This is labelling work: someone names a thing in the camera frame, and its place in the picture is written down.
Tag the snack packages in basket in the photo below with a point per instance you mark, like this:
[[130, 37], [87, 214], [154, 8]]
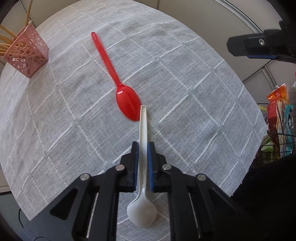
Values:
[[279, 142]]

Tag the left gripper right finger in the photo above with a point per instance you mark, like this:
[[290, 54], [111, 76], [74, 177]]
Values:
[[198, 208]]

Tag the grey checked tablecloth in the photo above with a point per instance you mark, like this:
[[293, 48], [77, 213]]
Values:
[[64, 120]]

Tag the wooden chopstick pile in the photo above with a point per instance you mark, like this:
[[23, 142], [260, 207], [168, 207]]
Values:
[[3, 46], [8, 31]]

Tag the pink perforated utensil holder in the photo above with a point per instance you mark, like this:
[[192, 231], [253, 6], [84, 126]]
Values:
[[28, 53]]

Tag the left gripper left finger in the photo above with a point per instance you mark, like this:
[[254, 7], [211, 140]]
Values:
[[87, 209]]

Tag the red plastic spoon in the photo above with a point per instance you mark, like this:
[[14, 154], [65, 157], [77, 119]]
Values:
[[126, 98]]

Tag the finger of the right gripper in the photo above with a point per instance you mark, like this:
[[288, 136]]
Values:
[[247, 45], [262, 56]]

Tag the white plastic spoon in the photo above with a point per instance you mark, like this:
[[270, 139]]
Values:
[[141, 211]]

